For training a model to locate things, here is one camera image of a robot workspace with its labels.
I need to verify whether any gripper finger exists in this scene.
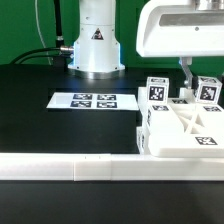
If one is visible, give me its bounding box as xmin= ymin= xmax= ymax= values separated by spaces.
xmin=179 ymin=57 xmax=193 ymax=89

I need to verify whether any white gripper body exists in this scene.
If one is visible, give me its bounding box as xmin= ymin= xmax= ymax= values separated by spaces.
xmin=136 ymin=0 xmax=224 ymax=57

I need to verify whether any white tagged cube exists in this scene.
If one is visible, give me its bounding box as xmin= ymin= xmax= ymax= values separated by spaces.
xmin=146 ymin=77 xmax=169 ymax=103
xmin=194 ymin=76 xmax=222 ymax=104

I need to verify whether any white chair back frame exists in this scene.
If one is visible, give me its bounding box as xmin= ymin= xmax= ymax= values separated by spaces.
xmin=138 ymin=87 xmax=224 ymax=158

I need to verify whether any white marker base sheet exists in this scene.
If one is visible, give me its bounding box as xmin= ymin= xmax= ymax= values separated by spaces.
xmin=47 ymin=92 xmax=138 ymax=111

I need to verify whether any thin white cable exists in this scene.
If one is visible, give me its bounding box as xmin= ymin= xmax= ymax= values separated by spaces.
xmin=34 ymin=0 xmax=54 ymax=67

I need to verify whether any black cable lower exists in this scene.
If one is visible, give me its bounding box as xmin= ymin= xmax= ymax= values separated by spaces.
xmin=19 ymin=54 xmax=75 ymax=66

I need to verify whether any black cable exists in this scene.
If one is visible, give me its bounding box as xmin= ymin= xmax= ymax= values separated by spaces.
xmin=9 ymin=48 xmax=75 ymax=66
xmin=19 ymin=54 xmax=75 ymax=66

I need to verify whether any black cable upper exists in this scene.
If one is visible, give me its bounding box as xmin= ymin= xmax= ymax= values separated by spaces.
xmin=9 ymin=48 xmax=75 ymax=66

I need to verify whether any white U-shaped fence frame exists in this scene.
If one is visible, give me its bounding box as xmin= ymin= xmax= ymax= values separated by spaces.
xmin=0 ymin=153 xmax=224 ymax=181

